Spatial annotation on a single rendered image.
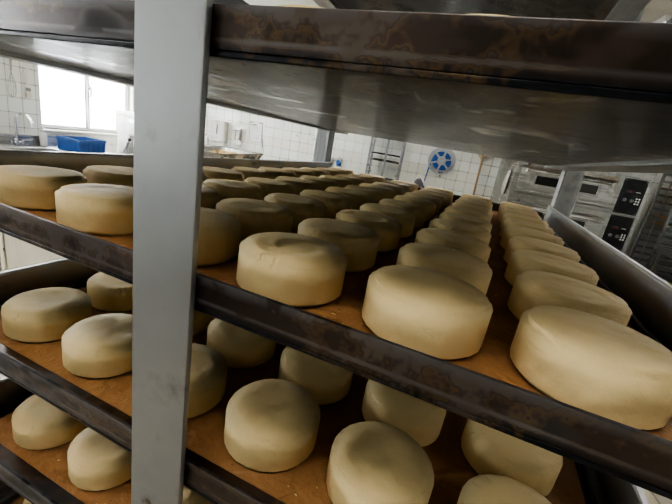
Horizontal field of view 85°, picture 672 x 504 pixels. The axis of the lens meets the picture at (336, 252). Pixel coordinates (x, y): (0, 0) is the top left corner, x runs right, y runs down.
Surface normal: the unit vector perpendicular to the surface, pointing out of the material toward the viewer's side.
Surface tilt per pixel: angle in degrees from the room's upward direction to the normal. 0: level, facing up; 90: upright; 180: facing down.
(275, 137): 90
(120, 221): 90
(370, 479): 0
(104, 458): 0
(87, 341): 0
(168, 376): 90
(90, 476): 90
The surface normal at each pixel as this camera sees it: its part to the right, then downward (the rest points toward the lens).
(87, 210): 0.18, 0.32
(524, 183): -0.21, 0.25
